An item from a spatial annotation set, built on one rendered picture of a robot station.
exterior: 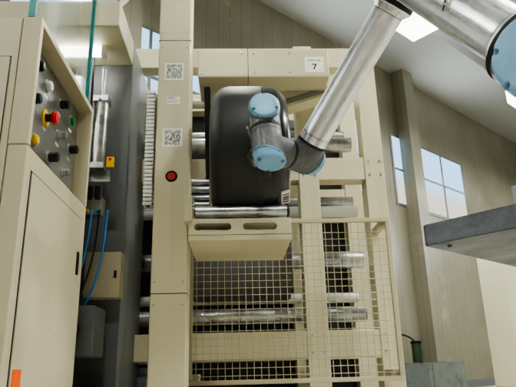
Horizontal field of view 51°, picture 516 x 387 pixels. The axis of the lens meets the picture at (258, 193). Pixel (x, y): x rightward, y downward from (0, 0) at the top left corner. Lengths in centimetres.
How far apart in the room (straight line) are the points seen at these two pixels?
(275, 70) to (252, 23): 550
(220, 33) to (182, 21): 513
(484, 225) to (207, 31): 657
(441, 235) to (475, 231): 6
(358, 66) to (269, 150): 34
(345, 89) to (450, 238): 69
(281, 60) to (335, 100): 106
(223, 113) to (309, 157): 48
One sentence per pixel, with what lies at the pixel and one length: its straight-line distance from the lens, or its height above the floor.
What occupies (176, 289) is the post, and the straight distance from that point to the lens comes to 197.
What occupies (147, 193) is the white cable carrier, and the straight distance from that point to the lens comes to 208.
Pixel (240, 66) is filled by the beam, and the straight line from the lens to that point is 258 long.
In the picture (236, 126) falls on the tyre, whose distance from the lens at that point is 193.
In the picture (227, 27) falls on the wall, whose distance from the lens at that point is 766.
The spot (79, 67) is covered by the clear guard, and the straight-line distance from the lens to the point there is 204.
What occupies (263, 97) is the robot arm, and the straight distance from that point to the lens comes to 160.
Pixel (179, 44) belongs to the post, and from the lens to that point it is 234.
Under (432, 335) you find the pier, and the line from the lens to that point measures 907.
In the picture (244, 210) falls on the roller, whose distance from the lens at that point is 194.
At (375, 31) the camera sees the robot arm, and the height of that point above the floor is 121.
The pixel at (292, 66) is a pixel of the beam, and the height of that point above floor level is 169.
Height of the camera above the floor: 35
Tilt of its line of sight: 18 degrees up
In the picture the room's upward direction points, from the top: 1 degrees counter-clockwise
